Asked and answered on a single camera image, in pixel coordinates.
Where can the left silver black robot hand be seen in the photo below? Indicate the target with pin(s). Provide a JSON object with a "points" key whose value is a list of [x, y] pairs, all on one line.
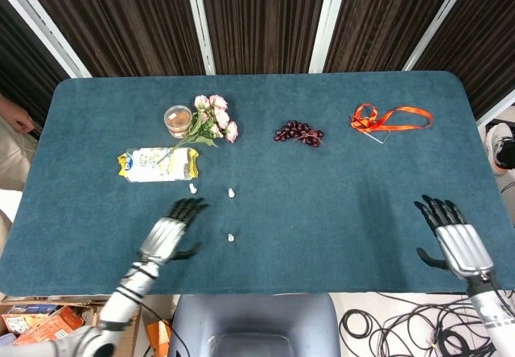
{"points": [[161, 240]]}

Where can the bystander bare hand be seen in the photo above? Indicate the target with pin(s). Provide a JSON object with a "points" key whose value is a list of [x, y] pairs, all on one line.
{"points": [[16, 115]]}

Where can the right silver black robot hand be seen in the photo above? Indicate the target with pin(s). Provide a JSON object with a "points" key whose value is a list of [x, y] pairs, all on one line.
{"points": [[462, 248]]}

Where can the small white piece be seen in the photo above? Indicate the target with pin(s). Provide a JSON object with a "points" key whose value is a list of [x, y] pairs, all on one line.
{"points": [[231, 192], [192, 188]]}

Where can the grey robot base seat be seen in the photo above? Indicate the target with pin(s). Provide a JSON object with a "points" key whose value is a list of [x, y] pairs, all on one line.
{"points": [[257, 321]]}

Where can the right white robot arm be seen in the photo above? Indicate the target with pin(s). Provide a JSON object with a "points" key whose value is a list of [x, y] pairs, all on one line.
{"points": [[495, 313]]}

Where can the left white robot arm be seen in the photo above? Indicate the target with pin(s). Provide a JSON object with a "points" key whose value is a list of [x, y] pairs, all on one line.
{"points": [[120, 304]]}

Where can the beige bystander trousers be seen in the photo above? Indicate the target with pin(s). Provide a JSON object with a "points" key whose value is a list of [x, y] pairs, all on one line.
{"points": [[12, 156]]}

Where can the dark brown partition panel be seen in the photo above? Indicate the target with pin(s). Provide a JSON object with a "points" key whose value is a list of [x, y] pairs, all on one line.
{"points": [[483, 39], [24, 71], [386, 19], [261, 19], [120, 23]]}

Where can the yellow white snack package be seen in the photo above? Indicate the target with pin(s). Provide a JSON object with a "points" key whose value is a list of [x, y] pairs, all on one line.
{"points": [[149, 166]]}

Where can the brown cardboard box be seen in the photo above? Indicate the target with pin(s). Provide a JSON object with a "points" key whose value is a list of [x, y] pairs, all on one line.
{"points": [[89, 313]]}

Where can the white black sneaker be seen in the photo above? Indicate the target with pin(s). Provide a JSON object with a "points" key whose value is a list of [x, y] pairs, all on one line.
{"points": [[499, 140]]}

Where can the clear jar with brown contents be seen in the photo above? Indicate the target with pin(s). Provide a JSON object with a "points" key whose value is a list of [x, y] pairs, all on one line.
{"points": [[177, 121]]}

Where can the blue felt table mat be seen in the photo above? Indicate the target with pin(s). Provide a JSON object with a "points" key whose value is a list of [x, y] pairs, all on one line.
{"points": [[281, 212]]}

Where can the clear plastic card holder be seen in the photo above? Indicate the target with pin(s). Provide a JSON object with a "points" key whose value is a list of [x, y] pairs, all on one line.
{"points": [[382, 138]]}

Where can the pink artificial flower bouquet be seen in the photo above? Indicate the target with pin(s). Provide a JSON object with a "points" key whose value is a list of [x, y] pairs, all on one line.
{"points": [[220, 116]]}

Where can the orange snack box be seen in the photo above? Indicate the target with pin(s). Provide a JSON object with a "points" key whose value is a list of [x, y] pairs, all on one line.
{"points": [[48, 325]]}

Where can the blue flat package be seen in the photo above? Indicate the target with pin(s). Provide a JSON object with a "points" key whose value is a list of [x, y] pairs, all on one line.
{"points": [[32, 308]]}

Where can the orange ribbon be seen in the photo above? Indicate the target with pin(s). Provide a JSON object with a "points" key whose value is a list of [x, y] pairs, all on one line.
{"points": [[359, 123]]}

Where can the dark red grape bunch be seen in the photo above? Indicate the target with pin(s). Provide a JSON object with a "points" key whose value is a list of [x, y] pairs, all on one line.
{"points": [[295, 131]]}

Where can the purple bag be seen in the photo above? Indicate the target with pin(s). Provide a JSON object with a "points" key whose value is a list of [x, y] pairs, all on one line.
{"points": [[6, 341]]}

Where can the white aluminium partition post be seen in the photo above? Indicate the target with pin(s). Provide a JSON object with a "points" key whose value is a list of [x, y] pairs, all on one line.
{"points": [[497, 109], [200, 23], [44, 27], [438, 23], [328, 23]]}

